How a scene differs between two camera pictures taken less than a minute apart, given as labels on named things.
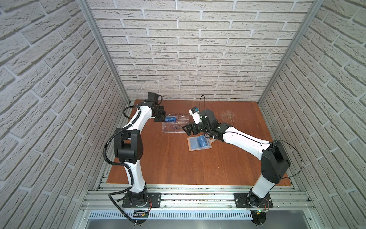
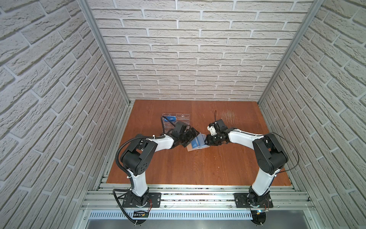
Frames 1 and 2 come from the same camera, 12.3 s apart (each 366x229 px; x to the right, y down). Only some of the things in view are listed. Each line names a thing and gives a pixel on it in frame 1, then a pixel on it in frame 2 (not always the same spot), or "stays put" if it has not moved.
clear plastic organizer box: x=174 y=123 stays put
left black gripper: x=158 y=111 -> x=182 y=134
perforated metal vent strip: x=175 y=215 stays put
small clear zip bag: x=199 y=142 stays put
